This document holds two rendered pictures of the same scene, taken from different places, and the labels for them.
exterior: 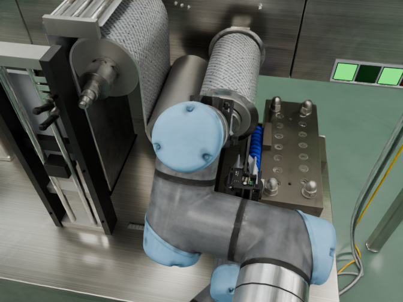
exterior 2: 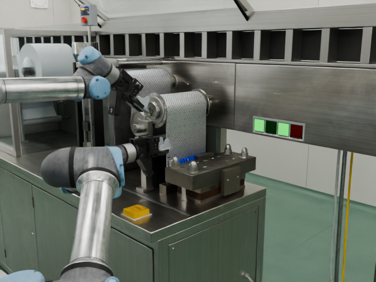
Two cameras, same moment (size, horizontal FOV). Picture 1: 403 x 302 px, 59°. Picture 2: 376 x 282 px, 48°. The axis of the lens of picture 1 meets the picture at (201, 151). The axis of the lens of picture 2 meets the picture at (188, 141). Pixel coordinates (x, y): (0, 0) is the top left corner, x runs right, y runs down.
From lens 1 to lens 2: 142 cm
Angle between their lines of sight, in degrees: 45
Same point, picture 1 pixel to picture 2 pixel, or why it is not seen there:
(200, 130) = (88, 50)
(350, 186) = not seen: outside the picture
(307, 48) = (239, 109)
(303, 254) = (89, 79)
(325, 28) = (245, 95)
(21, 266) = not seen: hidden behind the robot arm
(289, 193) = (183, 169)
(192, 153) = (83, 55)
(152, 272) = not seen: hidden behind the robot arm
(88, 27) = (114, 61)
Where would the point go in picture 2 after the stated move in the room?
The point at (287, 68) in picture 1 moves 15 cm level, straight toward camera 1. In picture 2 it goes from (231, 122) to (206, 126)
